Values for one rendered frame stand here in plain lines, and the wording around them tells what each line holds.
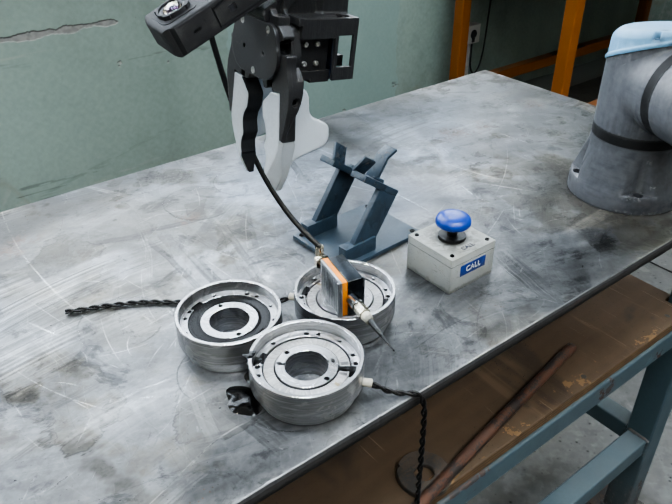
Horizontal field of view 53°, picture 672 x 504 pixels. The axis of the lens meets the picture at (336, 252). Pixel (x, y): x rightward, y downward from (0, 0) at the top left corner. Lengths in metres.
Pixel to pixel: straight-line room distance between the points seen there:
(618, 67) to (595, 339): 0.44
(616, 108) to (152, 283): 0.61
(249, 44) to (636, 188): 0.58
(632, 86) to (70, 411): 0.72
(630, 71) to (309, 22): 0.48
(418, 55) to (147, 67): 1.21
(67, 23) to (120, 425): 1.68
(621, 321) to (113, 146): 1.68
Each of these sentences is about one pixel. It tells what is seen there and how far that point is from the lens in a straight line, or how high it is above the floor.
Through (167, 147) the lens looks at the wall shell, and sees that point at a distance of 2.41.
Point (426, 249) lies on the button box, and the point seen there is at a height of 0.84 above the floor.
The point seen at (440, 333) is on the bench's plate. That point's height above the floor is 0.80.
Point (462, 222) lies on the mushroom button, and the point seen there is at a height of 0.87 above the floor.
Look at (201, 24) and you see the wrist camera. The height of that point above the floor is 1.12.
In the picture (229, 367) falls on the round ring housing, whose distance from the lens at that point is 0.66.
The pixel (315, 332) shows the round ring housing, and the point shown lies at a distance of 0.66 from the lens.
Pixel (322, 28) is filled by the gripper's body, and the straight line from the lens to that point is 0.58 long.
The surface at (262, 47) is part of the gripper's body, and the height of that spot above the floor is 1.09.
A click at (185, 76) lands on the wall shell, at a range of 2.37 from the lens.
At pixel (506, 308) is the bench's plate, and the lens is 0.75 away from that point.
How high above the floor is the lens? 1.25
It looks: 33 degrees down
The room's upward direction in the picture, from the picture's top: 1 degrees counter-clockwise
